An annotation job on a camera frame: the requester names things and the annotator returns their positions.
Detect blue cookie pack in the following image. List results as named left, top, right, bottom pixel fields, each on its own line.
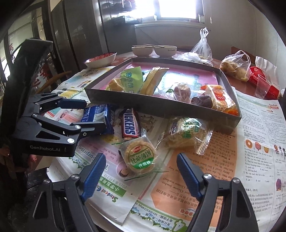
left=81, top=104, right=115, bottom=134

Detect Snickers chocolate bar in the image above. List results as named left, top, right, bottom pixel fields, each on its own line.
left=121, top=108, right=141, bottom=142

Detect round pizza cracker pack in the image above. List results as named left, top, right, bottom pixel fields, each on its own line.
left=119, top=135, right=166, bottom=181

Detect green label rice cracker pack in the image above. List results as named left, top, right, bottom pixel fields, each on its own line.
left=156, top=117, right=213, bottom=155

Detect yellow cheese snack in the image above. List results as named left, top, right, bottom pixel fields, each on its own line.
left=106, top=78, right=124, bottom=92

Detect white bowl with red contents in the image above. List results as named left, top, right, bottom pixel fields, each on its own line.
left=84, top=52, right=117, bottom=69

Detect newspaper sheets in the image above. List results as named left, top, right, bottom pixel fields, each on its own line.
left=43, top=65, right=286, bottom=232

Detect green triangular snack packet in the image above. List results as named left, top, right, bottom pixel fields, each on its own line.
left=120, top=66, right=143, bottom=93

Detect stainless steel refrigerator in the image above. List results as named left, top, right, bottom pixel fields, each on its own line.
left=48, top=1, right=140, bottom=73

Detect yellow striped snack packet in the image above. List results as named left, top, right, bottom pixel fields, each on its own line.
left=140, top=67, right=169, bottom=96

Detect left white ceramic bowl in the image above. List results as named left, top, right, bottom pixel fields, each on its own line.
left=131, top=46, right=153, bottom=57

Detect white ceramic bowl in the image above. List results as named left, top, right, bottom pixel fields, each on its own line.
left=131, top=46, right=153, bottom=57
left=154, top=46, right=177, bottom=57

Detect chopsticks on bowls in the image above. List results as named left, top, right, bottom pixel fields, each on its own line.
left=131, top=44, right=165, bottom=48

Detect brown bun in wrapper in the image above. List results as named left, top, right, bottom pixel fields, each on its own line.
left=174, top=83, right=191, bottom=104

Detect right white ceramic bowl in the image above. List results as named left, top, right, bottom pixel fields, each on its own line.
left=154, top=46, right=177, bottom=57

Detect orange snack packet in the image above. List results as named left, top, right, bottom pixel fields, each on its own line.
left=200, top=85, right=239, bottom=116

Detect dark red wrapped candy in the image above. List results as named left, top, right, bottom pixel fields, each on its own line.
left=191, top=95, right=213, bottom=108

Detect grey shallow cardboard tray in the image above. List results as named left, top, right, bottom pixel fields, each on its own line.
left=85, top=57, right=241, bottom=134

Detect crumpled clear plastic wrap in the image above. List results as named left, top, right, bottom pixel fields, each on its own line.
left=174, top=52, right=213, bottom=67

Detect red tissue pack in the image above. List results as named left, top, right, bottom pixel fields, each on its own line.
left=248, top=56, right=280, bottom=100

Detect clear plastic cup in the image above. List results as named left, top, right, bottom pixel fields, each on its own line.
left=255, top=74, right=271, bottom=99

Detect tied clear plastic bag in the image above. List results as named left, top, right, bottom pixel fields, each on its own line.
left=191, top=27, right=213, bottom=61

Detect plastic bag of pastries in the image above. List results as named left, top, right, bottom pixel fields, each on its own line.
left=220, top=50, right=251, bottom=82

